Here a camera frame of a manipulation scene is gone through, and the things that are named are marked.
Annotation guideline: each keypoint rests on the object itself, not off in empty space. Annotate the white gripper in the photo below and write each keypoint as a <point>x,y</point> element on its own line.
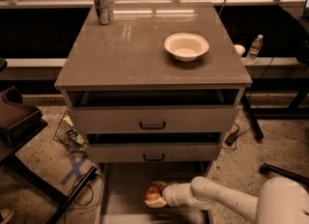
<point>169,193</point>

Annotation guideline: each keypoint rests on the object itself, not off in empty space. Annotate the red apple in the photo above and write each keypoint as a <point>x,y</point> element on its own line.
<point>153,192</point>

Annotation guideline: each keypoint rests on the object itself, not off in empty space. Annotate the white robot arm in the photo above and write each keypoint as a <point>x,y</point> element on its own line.
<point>280,201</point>

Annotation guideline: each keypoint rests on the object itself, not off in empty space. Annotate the open bottom grey drawer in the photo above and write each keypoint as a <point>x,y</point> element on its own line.
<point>123,193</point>

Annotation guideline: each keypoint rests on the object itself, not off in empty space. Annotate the middle grey drawer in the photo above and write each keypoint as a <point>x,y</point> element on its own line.
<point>153,147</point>

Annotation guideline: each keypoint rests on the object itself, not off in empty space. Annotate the top grey drawer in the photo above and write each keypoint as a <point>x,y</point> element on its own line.
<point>91,120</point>

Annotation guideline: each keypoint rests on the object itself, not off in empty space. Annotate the grey drawer cabinet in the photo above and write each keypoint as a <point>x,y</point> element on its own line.
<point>125,64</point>

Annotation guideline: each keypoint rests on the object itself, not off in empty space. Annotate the blue tape cross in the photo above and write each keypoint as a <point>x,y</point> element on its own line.
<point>75,163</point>

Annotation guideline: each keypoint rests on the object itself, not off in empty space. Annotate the black power adapter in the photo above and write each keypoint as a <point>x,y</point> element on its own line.
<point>232,138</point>

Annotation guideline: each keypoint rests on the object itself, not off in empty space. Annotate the black chair leg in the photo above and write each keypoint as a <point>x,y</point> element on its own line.
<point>267,168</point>

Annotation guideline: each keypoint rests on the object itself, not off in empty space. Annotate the black table leg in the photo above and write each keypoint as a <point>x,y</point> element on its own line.
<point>251,117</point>

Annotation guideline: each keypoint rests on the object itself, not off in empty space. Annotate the white paper bowl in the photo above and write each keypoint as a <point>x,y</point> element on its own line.
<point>186,47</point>

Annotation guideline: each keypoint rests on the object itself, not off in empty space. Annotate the white shoe tip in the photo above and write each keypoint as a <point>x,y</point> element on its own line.
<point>6,215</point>

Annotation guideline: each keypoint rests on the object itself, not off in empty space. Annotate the small white cup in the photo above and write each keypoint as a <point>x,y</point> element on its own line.
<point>240,49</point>

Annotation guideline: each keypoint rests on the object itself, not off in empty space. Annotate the clear plastic water bottle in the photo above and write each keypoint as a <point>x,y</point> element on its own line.
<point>254,50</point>

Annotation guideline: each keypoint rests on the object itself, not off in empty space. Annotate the silver drink can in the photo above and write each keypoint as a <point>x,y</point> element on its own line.
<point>102,10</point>

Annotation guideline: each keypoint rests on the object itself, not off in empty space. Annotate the wire basket with items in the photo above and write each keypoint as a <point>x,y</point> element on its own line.
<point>68,137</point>

